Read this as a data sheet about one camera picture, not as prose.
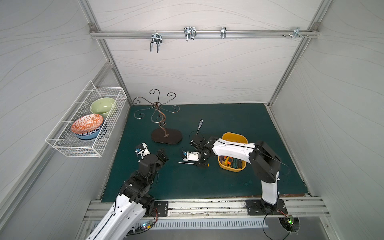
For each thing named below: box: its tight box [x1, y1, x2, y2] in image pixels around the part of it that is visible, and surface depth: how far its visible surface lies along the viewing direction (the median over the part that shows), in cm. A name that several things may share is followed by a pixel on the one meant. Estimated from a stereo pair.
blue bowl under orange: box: [74, 120, 105, 141], surface depth 59 cm
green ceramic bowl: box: [90, 97, 115, 119], surface depth 73 cm
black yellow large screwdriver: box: [177, 161, 210, 167], surface depth 78 cm
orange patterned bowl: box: [71, 114, 104, 134], surface depth 64 cm
